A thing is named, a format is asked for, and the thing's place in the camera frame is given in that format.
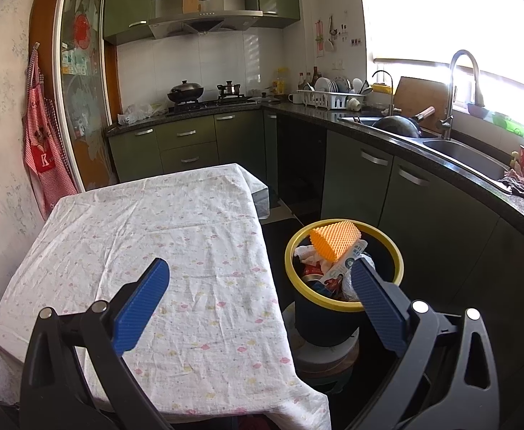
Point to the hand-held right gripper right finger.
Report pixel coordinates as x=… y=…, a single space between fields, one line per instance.
x=378 y=309

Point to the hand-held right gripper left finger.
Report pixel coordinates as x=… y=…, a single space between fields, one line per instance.
x=143 y=309

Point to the blue bin with yellow rim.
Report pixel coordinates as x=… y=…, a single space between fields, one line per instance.
x=324 y=322

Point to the white snack wrapper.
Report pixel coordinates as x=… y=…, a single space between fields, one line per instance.
x=344 y=260

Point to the red soda can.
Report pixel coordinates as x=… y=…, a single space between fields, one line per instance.
x=312 y=271

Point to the orange ridged foam sleeve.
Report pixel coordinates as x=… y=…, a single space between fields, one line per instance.
x=336 y=239

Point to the white tissue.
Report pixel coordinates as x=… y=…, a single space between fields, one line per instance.
x=305 y=254

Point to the table with floral cloth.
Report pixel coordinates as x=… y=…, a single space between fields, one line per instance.
x=176 y=255

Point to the white round stand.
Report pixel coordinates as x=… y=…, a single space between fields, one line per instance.
x=329 y=354

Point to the red checkered apron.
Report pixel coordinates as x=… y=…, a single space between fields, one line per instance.
x=46 y=152

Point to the green lower cabinets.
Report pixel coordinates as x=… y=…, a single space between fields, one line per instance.
x=378 y=188

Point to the frosted glass sliding door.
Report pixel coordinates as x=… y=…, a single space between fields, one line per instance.
x=82 y=98

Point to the steel sink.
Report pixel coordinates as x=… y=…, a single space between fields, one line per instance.
x=468 y=156

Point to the clear plastic bag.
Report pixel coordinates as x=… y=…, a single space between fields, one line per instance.
x=138 y=114

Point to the gas stove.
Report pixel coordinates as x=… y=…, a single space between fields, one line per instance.
x=212 y=104

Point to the wooden cutting board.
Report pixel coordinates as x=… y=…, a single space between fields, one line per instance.
x=416 y=94

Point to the white dish rack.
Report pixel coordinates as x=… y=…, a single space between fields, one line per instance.
x=329 y=96

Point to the black wok with lid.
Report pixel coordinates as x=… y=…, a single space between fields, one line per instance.
x=184 y=92

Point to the blue bowl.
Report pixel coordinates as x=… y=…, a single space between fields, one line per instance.
x=478 y=110

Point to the steel faucet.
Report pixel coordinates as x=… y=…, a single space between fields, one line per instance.
x=451 y=98

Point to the green plastic item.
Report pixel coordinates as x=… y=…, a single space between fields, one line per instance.
x=510 y=124

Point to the small steel pot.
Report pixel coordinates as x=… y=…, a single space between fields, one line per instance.
x=231 y=89

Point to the dark sauce bottles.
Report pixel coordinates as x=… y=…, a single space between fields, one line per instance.
x=309 y=79

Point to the yellow oil bottle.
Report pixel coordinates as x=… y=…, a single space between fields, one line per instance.
x=280 y=83

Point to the steel range hood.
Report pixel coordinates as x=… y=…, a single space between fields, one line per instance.
x=203 y=24
x=123 y=4

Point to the hanging wall utensils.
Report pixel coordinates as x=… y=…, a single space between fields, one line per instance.
x=320 y=38

